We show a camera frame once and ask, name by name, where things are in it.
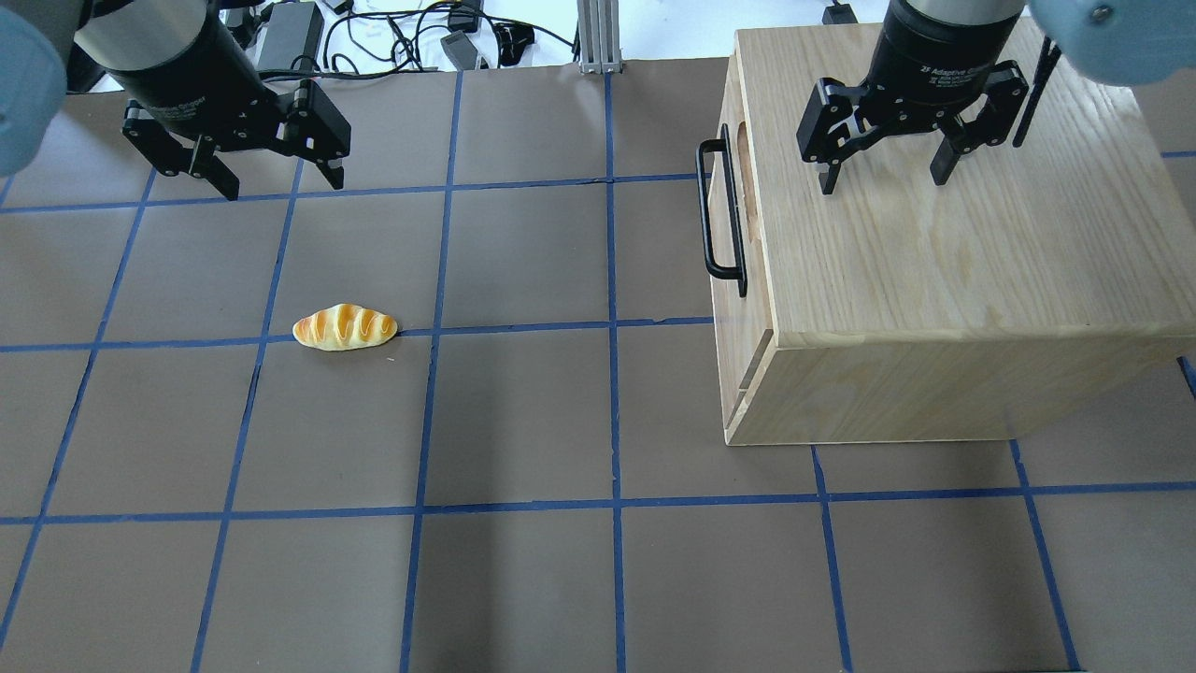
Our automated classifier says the aluminium frame post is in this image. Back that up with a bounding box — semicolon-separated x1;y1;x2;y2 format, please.
576;0;624;74

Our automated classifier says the black power adapter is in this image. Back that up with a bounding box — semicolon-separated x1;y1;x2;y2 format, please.
256;1;324;73

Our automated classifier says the wooden drawer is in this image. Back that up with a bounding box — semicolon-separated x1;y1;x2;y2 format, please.
700;55;774;429

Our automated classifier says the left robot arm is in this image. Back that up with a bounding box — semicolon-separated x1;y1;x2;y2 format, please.
1;1;350;201

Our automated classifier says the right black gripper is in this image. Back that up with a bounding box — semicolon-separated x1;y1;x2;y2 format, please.
797;1;1029;195

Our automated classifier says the wooden drawer cabinet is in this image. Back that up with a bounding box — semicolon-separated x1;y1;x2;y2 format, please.
724;24;1195;446

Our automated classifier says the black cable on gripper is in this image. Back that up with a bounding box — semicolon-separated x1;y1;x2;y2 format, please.
1012;37;1063;149

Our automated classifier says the black drawer handle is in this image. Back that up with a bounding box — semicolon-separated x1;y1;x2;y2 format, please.
695;124;749;299

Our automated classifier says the toy bread roll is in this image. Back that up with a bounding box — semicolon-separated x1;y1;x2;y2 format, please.
292;302;399;351

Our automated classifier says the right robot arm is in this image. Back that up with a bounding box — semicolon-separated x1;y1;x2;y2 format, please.
797;1;1195;194

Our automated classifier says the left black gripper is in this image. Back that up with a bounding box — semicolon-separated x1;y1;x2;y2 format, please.
122;13;353;201

